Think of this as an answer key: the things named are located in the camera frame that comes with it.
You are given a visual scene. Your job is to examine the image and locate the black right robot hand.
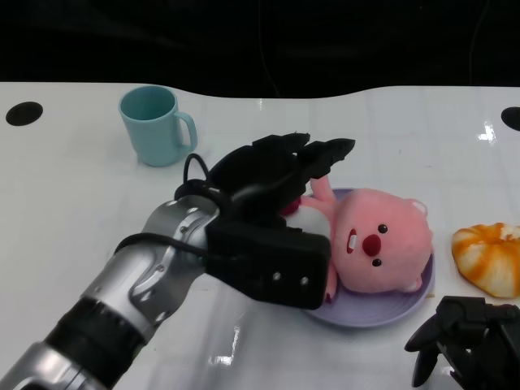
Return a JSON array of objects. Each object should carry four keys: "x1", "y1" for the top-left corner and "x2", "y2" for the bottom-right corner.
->
[{"x1": 404, "y1": 295, "x2": 520, "y2": 390}]

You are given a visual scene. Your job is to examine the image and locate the thin black background cable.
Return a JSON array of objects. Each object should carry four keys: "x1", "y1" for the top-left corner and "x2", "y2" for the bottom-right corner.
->
[{"x1": 466, "y1": 0, "x2": 491, "y2": 89}]

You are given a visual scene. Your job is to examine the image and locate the teal plastic mug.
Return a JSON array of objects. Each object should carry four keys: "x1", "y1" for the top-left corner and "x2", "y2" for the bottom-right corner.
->
[{"x1": 118, "y1": 84, "x2": 199, "y2": 168}]

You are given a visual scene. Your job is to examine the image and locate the orange white bread toy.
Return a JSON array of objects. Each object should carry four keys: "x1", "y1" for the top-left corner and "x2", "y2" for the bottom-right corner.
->
[{"x1": 451, "y1": 222, "x2": 520, "y2": 299}]

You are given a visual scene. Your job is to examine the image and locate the pink plush beaver doll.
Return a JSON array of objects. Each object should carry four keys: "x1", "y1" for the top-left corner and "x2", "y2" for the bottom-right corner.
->
[{"x1": 284, "y1": 176, "x2": 434, "y2": 304}]

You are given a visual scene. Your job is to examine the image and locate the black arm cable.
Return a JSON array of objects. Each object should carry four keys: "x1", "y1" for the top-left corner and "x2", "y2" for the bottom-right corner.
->
[{"x1": 115, "y1": 153, "x2": 293, "y2": 261}]

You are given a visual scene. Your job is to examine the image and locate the purple plastic plate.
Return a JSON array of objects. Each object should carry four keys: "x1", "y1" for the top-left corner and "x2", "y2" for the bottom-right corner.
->
[{"x1": 302, "y1": 187, "x2": 436, "y2": 329}]

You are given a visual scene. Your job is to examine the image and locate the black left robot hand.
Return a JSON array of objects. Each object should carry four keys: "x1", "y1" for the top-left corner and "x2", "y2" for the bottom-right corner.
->
[{"x1": 206, "y1": 132, "x2": 357, "y2": 228}]

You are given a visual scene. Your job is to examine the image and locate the black backdrop cloth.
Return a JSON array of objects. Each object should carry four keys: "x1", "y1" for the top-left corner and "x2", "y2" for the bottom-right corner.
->
[{"x1": 0, "y1": 0, "x2": 520, "y2": 101}]

